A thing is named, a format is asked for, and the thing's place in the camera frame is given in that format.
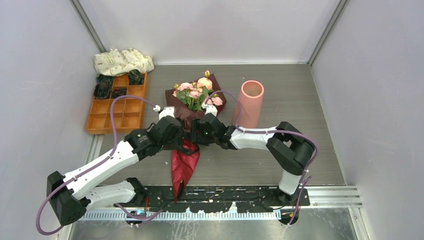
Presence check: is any cream patterned cloth bag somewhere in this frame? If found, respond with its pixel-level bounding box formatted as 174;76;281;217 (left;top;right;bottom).
93;48;155;77

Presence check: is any orange compartment tray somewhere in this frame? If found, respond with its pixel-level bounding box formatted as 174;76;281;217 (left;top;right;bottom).
85;73;149;135

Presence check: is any aluminium rail frame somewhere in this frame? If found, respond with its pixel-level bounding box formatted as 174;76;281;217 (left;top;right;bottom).
68;145;365;240

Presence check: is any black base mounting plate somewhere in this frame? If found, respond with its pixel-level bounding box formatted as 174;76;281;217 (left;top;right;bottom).
122;185;310;214

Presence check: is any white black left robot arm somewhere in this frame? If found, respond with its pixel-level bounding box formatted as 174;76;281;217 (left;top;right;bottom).
47;116;182;226

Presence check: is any pink flower bouquet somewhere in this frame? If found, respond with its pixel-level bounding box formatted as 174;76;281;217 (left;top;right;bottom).
167;70;226;112

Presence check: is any black ribbon gold lettering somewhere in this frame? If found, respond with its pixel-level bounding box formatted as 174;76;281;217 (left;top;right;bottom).
174;138;200;156

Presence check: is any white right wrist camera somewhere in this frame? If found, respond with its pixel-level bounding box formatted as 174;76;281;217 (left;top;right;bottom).
201;103;218;117

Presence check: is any pink cylindrical vase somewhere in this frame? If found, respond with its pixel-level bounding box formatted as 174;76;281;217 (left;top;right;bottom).
232;80;265;128

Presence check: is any dark rolled fabric top left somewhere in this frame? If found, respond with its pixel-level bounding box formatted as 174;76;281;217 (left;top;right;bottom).
96;74;115;85

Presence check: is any dark rolled fabric middle left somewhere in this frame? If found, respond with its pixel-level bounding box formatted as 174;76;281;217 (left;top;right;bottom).
93;81;111;100

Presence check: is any dark rolled fabric top right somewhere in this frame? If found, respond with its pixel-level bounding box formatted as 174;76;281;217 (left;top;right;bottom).
127;69;145;86

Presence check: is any dark rolled fabric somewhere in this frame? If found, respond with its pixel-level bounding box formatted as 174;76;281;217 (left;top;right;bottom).
96;74;115;85
127;69;145;86
93;81;111;100
110;87;127;99

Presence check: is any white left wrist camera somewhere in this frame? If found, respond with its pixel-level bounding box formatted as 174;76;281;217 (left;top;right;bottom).
153;105;175;120

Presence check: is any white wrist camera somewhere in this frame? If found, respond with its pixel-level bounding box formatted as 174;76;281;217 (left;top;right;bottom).
153;105;175;120
201;103;218;117

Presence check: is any maroon and red wrapping paper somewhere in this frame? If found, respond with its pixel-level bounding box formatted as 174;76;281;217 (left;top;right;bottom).
165;89;227;202

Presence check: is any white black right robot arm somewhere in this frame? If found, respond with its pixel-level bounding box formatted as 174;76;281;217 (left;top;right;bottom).
188;113;317;206

